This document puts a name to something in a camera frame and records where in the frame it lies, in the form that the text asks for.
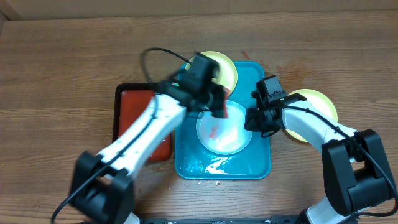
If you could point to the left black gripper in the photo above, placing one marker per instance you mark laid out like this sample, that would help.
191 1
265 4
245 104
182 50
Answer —
216 102

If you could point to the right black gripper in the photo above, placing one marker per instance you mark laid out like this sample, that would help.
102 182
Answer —
254 120

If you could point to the light blue plate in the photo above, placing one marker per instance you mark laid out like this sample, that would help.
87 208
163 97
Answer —
224 136

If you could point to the yellow-green plate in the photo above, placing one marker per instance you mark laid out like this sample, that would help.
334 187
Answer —
320 101
227 74

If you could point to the dark green sponge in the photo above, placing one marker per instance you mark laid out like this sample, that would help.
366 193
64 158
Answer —
226 104

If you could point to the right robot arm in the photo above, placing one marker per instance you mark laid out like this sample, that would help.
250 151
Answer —
356 172

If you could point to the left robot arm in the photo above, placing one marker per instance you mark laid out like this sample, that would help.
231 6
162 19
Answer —
102 185

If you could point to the red and black tray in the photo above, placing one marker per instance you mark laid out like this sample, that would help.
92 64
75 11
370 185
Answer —
131 99

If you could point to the teal plastic tray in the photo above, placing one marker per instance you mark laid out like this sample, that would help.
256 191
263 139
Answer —
194 161

